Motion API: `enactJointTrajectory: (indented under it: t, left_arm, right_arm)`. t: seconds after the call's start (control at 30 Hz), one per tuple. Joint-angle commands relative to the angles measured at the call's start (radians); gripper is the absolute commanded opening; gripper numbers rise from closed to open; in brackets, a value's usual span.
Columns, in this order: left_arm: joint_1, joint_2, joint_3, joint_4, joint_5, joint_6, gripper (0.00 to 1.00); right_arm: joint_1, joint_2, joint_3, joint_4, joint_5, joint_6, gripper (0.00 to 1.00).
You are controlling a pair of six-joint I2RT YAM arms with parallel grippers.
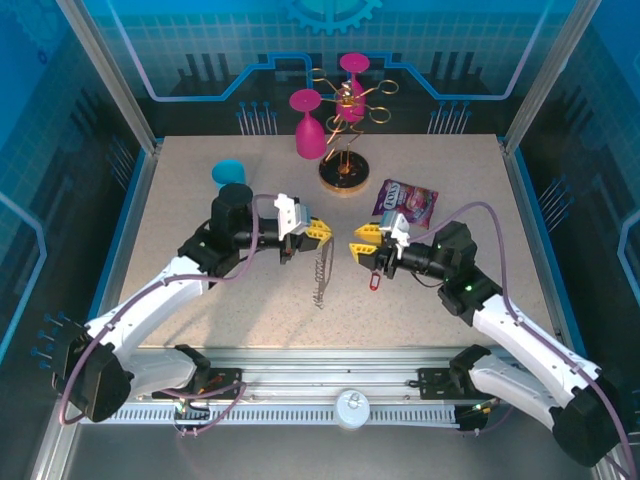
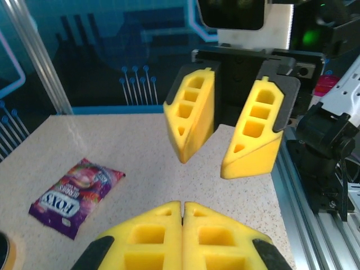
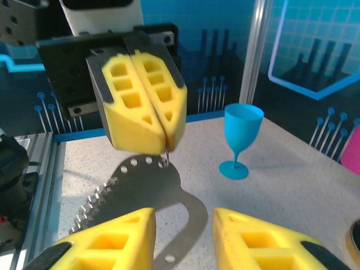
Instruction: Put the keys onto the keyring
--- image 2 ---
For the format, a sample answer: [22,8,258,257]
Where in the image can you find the right arm base wires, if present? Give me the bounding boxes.
[336,157,350,223]

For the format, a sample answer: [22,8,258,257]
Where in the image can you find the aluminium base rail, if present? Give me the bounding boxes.
[271,134,360,270]

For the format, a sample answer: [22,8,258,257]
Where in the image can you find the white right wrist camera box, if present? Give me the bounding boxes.
[196,0,295,51]

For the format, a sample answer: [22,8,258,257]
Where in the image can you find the purple candy bag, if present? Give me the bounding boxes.
[29,157,127,241]

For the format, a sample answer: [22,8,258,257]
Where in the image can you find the aluminium frame post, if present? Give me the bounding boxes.
[5,0,74,116]

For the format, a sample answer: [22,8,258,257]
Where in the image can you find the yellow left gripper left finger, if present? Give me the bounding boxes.
[73,200,184,270]

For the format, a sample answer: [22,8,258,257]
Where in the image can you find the gold wire glass rack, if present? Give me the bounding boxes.
[0,232,17,270]

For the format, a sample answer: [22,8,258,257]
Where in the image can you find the pink white cup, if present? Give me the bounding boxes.
[313,74,338,98]

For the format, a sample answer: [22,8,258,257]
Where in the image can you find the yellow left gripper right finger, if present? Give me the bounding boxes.
[182,201,295,270]

